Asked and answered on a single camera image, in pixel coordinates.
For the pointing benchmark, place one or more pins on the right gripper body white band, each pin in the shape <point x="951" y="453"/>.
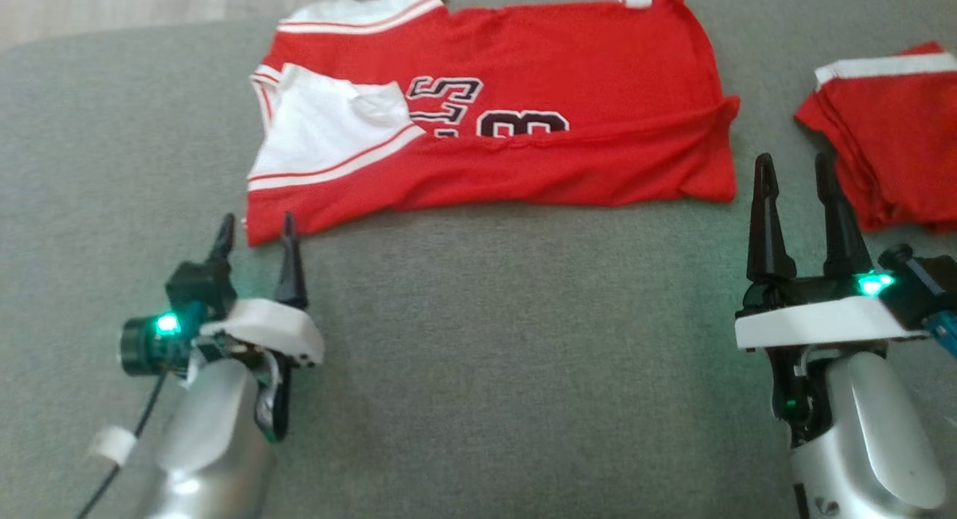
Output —
<point x="815" y="324"/>

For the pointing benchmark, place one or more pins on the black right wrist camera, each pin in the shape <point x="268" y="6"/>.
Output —
<point x="923" y="287"/>

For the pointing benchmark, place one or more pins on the red basketball jersey black print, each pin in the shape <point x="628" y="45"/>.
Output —
<point x="598" y="70"/>

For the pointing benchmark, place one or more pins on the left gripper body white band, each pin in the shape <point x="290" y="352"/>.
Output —
<point x="273" y="332"/>

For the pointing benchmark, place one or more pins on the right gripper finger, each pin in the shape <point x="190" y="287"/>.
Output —
<point x="843" y="242"/>
<point x="766" y="235"/>

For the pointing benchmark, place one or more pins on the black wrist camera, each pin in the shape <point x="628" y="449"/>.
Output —
<point x="923" y="287"/>
<point x="196" y="287"/>

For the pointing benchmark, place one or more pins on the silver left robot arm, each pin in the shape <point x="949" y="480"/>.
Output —
<point x="209" y="459"/>

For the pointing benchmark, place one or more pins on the red shorts white trim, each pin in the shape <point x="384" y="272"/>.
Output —
<point x="897" y="130"/>

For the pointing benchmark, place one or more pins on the wide grey fabric sofa chaise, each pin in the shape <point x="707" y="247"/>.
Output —
<point x="486" y="354"/>

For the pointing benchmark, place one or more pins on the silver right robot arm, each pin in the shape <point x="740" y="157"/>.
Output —
<point x="882" y="444"/>

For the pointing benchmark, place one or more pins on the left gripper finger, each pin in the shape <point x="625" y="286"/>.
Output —
<point x="223" y="242"/>
<point x="291" y="272"/>

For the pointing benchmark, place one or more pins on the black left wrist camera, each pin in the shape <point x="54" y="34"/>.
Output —
<point x="196" y="287"/>

